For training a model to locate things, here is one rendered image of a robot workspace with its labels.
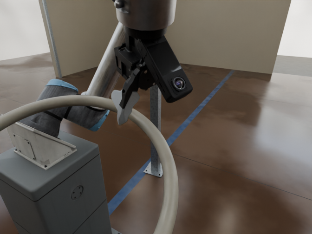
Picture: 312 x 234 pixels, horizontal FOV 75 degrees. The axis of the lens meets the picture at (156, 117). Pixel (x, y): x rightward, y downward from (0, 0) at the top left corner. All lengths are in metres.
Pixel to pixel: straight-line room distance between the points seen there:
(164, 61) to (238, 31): 6.16
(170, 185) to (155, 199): 1.57
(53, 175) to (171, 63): 0.86
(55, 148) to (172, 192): 0.78
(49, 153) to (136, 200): 1.10
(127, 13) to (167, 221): 0.34
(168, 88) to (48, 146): 0.84
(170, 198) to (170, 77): 0.23
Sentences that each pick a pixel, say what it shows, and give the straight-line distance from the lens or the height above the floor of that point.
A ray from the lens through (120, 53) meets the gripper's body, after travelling 0.39.
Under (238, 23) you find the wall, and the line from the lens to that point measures 6.47.
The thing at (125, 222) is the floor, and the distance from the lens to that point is 1.88.
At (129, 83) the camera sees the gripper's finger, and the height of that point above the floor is 1.40.
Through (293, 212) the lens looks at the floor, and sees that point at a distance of 2.24.
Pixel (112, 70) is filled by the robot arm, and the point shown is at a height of 1.27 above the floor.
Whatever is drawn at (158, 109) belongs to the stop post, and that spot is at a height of 0.73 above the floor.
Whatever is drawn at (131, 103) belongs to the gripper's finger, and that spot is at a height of 1.36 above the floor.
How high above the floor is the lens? 1.51
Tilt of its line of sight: 27 degrees down
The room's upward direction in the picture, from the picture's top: straight up
